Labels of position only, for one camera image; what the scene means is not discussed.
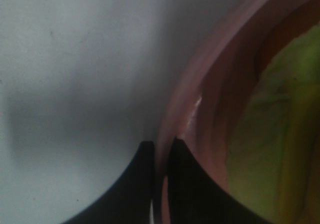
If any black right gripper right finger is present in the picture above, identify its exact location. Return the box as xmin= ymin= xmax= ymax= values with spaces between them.
xmin=167 ymin=139 xmax=267 ymax=224

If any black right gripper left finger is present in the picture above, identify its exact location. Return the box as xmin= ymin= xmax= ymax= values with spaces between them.
xmin=66 ymin=141 xmax=155 ymax=224

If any sandwich with lettuce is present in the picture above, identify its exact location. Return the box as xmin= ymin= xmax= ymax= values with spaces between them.
xmin=226 ymin=25 xmax=320 ymax=223

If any pink round plate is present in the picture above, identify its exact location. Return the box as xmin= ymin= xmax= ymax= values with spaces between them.
xmin=153 ymin=0 xmax=312 ymax=223

